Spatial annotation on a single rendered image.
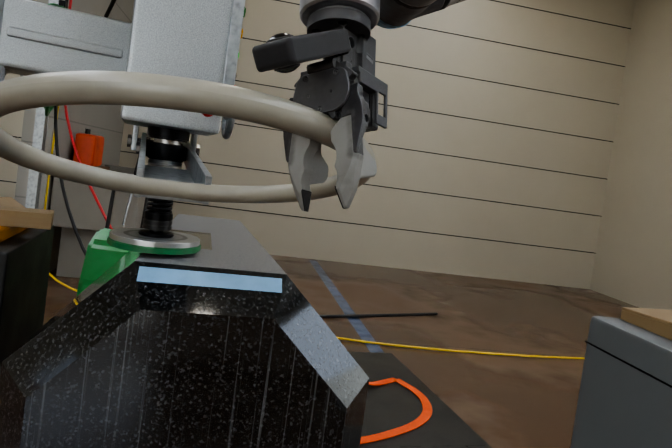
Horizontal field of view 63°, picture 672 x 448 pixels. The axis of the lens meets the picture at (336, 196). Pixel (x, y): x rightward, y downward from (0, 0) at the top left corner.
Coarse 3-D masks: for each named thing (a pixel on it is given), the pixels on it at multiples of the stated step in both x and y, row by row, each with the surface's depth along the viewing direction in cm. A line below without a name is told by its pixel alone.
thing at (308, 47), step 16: (320, 32) 53; (336, 32) 56; (256, 48) 50; (272, 48) 49; (288, 48) 49; (304, 48) 50; (320, 48) 53; (336, 48) 55; (256, 64) 51; (272, 64) 50; (288, 64) 49
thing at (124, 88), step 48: (0, 96) 50; (48, 96) 48; (96, 96) 48; (144, 96) 48; (192, 96) 48; (240, 96) 50; (0, 144) 66; (144, 192) 89; (192, 192) 92; (240, 192) 92; (288, 192) 89
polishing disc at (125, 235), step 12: (120, 228) 137; (132, 228) 140; (144, 228) 142; (120, 240) 125; (132, 240) 124; (144, 240) 124; (156, 240) 126; (168, 240) 129; (180, 240) 131; (192, 240) 134
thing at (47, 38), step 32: (0, 0) 163; (0, 32) 164; (32, 32) 167; (64, 32) 172; (96, 32) 175; (128, 32) 179; (0, 64) 166; (32, 64) 169; (64, 64) 172; (96, 64) 176
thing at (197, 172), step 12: (144, 144) 124; (144, 156) 103; (192, 156) 120; (144, 168) 89; (156, 168) 120; (168, 168) 123; (192, 168) 117; (204, 168) 101; (180, 180) 110; (192, 180) 113; (204, 180) 93
